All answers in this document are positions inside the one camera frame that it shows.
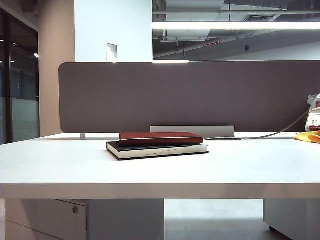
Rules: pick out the red leather-bound book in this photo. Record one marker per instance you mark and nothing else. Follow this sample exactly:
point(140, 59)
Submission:
point(160, 138)

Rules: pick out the black hardcover book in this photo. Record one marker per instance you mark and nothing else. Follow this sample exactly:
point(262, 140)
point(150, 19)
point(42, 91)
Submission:
point(155, 151)

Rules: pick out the grey desk partition panel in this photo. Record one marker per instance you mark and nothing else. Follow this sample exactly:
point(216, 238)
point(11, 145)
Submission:
point(112, 100)

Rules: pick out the short light strip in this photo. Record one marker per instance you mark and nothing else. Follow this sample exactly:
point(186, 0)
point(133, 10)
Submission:
point(171, 60)

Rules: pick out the red ceiling sign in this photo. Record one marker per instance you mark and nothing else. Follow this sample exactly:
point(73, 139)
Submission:
point(212, 44)

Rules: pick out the long ceiling light strip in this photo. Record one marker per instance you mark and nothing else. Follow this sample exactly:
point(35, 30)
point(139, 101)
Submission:
point(225, 25)

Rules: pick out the round metal drawer lock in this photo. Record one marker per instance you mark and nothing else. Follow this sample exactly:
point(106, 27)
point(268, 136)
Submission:
point(74, 210)

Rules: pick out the dark glass door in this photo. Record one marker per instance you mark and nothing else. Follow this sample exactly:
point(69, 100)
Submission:
point(22, 87)

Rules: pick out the ceiling air vent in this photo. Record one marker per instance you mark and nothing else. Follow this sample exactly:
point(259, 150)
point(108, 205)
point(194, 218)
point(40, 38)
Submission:
point(260, 18)

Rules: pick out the yellow cloth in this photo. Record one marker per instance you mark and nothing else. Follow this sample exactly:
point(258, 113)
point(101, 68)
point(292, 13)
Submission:
point(307, 136)

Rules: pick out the white drawer cabinet with lock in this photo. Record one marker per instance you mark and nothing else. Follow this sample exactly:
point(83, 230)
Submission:
point(50, 220)

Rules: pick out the clear plastic snack bag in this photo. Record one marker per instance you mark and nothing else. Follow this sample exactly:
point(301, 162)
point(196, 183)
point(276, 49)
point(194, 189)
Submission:
point(315, 117)

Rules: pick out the plain white cabinet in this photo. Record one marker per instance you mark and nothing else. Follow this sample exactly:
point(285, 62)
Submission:
point(292, 217)

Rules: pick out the silver partition bracket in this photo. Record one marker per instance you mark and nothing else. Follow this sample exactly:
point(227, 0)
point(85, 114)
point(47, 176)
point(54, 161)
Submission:
point(82, 136)

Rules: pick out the silver wall plate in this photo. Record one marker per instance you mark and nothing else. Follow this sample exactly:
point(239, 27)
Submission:
point(111, 52)

